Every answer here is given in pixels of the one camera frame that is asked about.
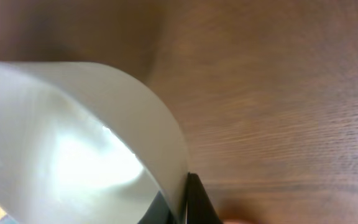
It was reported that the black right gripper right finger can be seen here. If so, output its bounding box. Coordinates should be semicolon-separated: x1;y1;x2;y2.
186;173;223;224

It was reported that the cream plastic bowl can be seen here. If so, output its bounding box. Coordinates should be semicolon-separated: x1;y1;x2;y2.
0;62;188;223

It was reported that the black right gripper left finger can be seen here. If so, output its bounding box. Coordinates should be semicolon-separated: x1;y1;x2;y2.
138;192;175;224

